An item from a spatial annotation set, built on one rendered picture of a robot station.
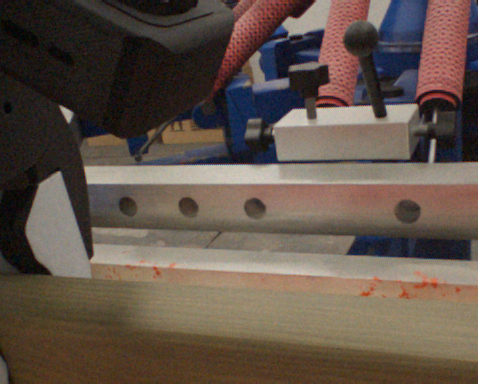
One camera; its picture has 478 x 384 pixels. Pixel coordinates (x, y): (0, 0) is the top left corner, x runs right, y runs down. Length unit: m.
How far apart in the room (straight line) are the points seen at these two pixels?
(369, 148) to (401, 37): 0.50
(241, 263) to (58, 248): 0.32
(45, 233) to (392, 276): 0.32
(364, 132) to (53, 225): 0.39
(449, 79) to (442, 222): 0.25
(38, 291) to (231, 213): 0.39
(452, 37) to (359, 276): 0.37
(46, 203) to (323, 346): 0.12
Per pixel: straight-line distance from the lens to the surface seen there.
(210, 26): 0.16
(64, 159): 0.25
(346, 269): 0.52
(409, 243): 0.80
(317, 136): 0.60
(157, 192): 0.63
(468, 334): 0.17
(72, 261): 0.26
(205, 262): 0.57
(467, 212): 0.55
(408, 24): 1.08
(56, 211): 0.25
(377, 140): 0.59
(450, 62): 0.77
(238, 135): 1.02
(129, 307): 0.20
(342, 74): 0.79
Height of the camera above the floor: 1.24
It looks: 25 degrees down
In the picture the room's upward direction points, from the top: 9 degrees counter-clockwise
